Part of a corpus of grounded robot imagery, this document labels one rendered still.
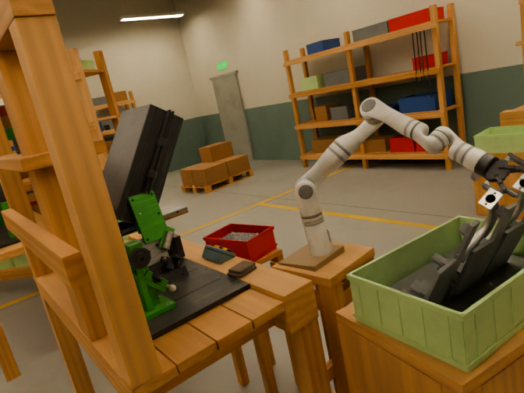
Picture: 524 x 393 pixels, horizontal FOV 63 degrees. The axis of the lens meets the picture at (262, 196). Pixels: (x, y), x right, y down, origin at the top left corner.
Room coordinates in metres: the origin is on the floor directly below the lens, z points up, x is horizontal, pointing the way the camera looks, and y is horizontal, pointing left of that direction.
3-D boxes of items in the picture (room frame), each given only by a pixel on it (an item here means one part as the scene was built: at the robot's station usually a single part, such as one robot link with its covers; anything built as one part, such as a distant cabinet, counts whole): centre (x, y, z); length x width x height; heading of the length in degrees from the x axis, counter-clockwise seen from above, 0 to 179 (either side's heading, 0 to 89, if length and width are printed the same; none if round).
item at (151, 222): (1.82, 0.51, 1.17); 0.13 x 0.12 x 0.20; 35
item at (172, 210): (1.96, 0.57, 1.11); 0.39 x 0.16 x 0.03; 125
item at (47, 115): (1.67, 0.85, 1.36); 1.49 x 0.09 x 0.97; 35
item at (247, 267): (1.63, 0.14, 0.91); 0.10 x 0.08 x 0.03; 133
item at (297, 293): (2.00, 0.37, 0.82); 1.50 x 0.14 x 0.15; 35
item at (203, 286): (1.84, 0.60, 0.89); 1.10 x 0.42 x 0.02; 35
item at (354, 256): (1.74, -0.20, 0.83); 0.32 x 0.32 x 0.04; 42
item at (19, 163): (1.69, 0.81, 1.52); 0.90 x 0.25 x 0.04; 35
